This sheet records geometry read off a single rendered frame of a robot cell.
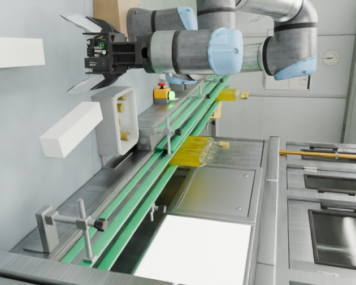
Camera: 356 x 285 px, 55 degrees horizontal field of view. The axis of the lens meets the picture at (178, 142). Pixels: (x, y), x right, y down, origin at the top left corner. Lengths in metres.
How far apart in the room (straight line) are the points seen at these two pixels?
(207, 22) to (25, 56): 0.42
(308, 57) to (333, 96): 6.47
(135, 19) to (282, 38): 0.52
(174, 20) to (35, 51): 0.51
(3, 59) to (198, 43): 0.43
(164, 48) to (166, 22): 0.64
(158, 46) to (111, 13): 0.65
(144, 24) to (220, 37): 0.70
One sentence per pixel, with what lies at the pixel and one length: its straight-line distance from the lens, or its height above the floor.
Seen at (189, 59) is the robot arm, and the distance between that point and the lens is 0.58.
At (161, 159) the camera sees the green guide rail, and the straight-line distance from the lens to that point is 1.37.
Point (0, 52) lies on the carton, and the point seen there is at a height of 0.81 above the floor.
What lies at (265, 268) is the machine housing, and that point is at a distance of 1.10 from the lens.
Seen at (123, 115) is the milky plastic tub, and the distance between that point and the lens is 1.35.
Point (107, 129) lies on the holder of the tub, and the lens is 1.22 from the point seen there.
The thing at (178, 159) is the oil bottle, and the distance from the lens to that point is 1.46.
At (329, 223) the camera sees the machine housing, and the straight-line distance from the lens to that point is 1.42.
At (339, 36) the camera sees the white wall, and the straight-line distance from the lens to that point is 7.28.
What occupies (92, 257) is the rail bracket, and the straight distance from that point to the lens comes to 0.88.
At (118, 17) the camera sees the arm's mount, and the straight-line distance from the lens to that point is 1.21.
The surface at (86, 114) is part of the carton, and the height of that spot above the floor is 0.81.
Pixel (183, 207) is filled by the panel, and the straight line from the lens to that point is 1.36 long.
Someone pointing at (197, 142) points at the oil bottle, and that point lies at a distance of 1.56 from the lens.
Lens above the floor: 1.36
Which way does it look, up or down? 16 degrees down
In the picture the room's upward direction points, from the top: 94 degrees clockwise
